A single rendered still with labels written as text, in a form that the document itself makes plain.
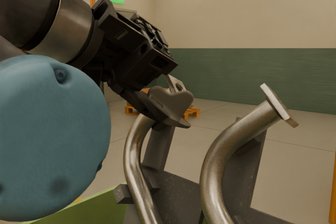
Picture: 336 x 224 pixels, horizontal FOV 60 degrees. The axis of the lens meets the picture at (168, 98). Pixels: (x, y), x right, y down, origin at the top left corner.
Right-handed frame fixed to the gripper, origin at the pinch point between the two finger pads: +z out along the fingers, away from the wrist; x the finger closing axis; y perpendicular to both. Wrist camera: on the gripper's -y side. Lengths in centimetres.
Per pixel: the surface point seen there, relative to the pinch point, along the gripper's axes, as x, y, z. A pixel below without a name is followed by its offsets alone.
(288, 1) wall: 363, 91, 483
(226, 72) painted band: 356, -98, 531
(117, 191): -9.2, -14.7, -1.8
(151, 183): -9.7, -10.7, 1.9
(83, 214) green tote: -7.3, -27.2, 1.1
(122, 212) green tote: -7.3, -26.7, 10.8
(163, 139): -3.4, -6.6, 3.8
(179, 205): -14.6, -8.3, 3.9
